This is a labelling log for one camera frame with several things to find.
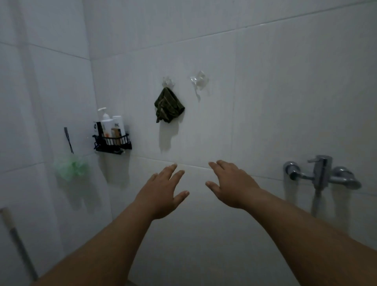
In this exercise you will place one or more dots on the person's left hand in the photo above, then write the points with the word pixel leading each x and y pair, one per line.
pixel 156 197

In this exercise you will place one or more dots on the person's right hand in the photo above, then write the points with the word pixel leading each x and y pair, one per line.
pixel 235 188

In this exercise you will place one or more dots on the person's left thumb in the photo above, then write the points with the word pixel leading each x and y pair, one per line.
pixel 181 197

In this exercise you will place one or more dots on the person's right thumb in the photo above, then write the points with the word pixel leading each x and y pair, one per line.
pixel 212 187

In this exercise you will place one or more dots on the person's left middle finger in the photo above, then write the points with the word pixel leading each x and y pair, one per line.
pixel 169 171

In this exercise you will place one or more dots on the person's left forearm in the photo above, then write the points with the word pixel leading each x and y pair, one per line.
pixel 103 247

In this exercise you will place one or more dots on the person's right forearm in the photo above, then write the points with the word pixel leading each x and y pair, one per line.
pixel 309 241

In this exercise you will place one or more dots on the dark green cloth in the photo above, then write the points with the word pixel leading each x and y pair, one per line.
pixel 168 105

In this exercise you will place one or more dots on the white shampoo bottle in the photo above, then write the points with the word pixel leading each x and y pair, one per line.
pixel 117 126

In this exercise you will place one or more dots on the white pump bottle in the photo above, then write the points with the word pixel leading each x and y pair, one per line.
pixel 106 125

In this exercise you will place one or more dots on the dark bottle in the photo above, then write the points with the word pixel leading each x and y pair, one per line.
pixel 97 129

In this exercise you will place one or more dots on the green bath loofah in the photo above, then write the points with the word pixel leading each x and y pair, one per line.
pixel 72 168

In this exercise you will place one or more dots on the chrome shower mixer tap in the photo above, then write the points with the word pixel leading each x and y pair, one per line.
pixel 321 171

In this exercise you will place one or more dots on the clear plastic wall hook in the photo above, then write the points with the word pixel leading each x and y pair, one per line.
pixel 168 82
pixel 200 81

